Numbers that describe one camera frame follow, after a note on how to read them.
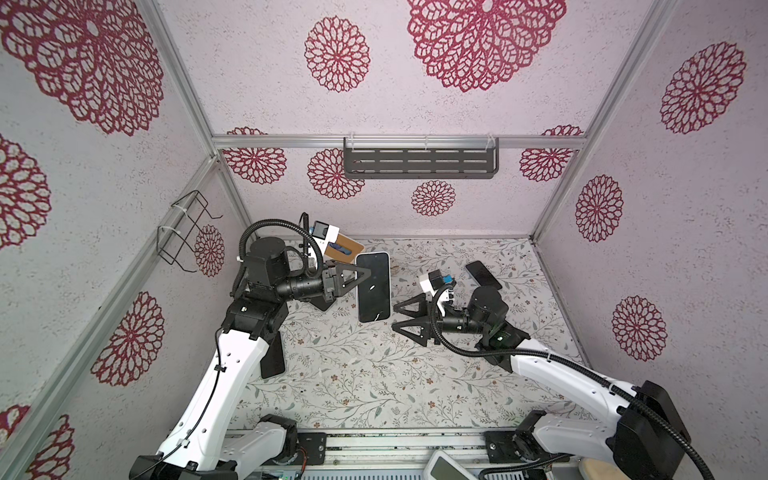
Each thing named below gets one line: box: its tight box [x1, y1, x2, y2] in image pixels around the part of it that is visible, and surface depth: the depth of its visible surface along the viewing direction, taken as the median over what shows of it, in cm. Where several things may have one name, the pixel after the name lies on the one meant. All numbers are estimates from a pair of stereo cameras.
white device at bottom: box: [423, 450, 478, 480], surface depth 69 cm
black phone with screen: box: [356, 251, 392, 324], surface depth 61 cm
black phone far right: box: [465, 260, 502, 290], surface depth 112 cm
